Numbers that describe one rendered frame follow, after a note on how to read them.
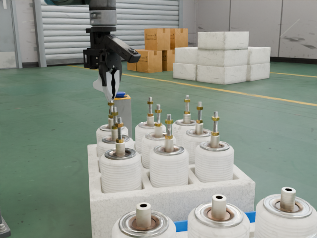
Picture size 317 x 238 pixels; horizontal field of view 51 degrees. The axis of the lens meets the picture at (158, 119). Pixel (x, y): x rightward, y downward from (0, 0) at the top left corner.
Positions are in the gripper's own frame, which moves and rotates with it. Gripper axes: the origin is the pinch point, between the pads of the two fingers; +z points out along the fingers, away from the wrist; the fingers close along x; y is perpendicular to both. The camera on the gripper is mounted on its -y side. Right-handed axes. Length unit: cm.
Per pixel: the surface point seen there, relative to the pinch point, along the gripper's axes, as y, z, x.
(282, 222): -53, 10, 30
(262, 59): 26, 12, -320
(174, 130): -14.6, 11.1, -11.5
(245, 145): -21, 35, -76
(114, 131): -7.6, 7.1, 9.8
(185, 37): 154, -12, -388
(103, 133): 0.5, 10.1, 4.6
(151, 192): -24.1, 16.6, 19.0
